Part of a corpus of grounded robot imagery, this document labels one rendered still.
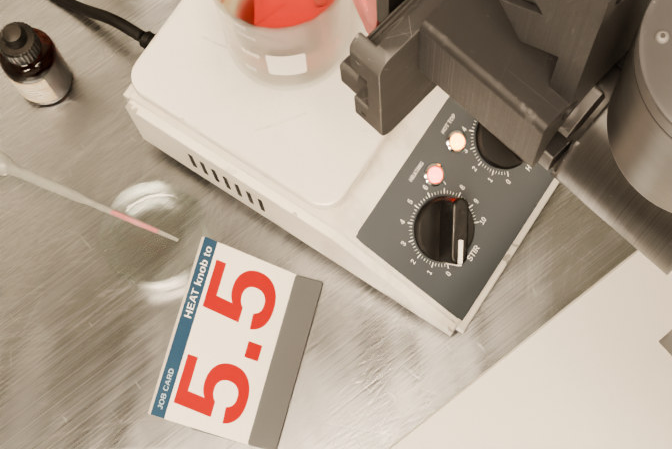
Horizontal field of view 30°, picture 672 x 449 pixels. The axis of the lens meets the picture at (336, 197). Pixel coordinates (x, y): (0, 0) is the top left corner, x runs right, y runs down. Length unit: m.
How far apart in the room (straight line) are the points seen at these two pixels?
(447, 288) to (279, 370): 0.10
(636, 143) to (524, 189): 0.29
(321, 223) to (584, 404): 0.15
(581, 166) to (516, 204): 0.24
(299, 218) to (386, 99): 0.19
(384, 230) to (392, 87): 0.20
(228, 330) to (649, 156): 0.33
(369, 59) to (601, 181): 0.08
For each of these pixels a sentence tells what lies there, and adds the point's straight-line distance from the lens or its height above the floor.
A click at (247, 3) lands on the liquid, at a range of 0.57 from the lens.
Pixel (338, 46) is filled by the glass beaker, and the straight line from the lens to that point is 0.57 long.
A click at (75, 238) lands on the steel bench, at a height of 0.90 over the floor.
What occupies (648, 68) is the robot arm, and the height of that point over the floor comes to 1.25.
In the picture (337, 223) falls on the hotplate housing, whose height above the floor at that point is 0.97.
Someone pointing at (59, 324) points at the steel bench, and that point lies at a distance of 0.67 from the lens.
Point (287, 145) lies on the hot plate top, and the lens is 0.58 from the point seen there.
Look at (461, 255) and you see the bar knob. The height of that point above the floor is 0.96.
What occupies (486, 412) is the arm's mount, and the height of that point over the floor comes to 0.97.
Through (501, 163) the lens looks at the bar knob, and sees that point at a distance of 0.62.
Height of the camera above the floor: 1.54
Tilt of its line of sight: 75 degrees down
